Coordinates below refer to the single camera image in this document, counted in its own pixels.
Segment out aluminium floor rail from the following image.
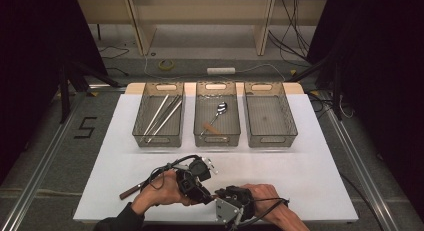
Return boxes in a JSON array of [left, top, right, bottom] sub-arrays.
[[0, 90, 88, 231], [324, 107, 398, 231]]

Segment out white power cable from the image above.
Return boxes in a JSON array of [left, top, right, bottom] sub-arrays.
[[143, 54, 288, 82]]

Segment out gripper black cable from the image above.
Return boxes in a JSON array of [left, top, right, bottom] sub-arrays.
[[233, 197, 291, 230], [146, 154, 201, 189]]

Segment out tangle of floor cables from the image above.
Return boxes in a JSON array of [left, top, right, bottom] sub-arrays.
[[308, 90, 354, 119]]

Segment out black metal stand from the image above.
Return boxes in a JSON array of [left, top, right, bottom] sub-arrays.
[[58, 57, 123, 124], [286, 54, 344, 120]]

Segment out thin black floor cable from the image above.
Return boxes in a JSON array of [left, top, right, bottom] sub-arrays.
[[99, 45, 130, 60]]

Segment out bundle of black cables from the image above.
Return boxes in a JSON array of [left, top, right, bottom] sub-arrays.
[[268, 0, 311, 64]]

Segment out dark curtain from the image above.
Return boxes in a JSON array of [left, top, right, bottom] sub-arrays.
[[0, 0, 108, 179], [308, 0, 424, 222]]

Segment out white power strip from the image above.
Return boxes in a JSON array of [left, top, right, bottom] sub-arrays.
[[206, 67, 236, 76]]

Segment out person's left hand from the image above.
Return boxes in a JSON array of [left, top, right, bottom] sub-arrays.
[[130, 169, 198, 216]]

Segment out transparent grey storage bin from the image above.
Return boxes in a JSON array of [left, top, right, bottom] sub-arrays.
[[193, 81, 242, 148], [243, 81, 299, 149], [132, 82, 185, 148]]

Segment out wooden table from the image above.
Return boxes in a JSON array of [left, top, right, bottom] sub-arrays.
[[124, 81, 305, 95]]

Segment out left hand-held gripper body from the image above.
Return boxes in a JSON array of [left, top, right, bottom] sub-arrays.
[[175, 156, 220, 201]]

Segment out person's right hand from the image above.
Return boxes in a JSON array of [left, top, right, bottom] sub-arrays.
[[241, 183, 288, 222]]

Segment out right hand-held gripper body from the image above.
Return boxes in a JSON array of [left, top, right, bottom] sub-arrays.
[[215, 186, 257, 231]]

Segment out thick black floor cable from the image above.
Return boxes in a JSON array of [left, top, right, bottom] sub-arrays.
[[339, 172, 384, 231]]

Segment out metal spoon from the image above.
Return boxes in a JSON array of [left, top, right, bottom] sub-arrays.
[[199, 101, 229, 138]]

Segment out light wooden shelf unit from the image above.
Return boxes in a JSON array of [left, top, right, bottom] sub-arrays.
[[77, 0, 328, 57]]

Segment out white board sheet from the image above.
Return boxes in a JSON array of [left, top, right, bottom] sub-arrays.
[[73, 93, 359, 224]]

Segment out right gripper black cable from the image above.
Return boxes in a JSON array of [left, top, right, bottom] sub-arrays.
[[233, 197, 291, 230]]

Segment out white chopstick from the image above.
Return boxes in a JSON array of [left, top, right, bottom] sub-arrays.
[[141, 93, 171, 142], [146, 99, 184, 144]]

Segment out yellow tape roll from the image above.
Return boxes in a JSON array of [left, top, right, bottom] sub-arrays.
[[158, 59, 175, 71]]

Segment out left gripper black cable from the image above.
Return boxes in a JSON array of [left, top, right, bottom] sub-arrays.
[[146, 154, 201, 189]]

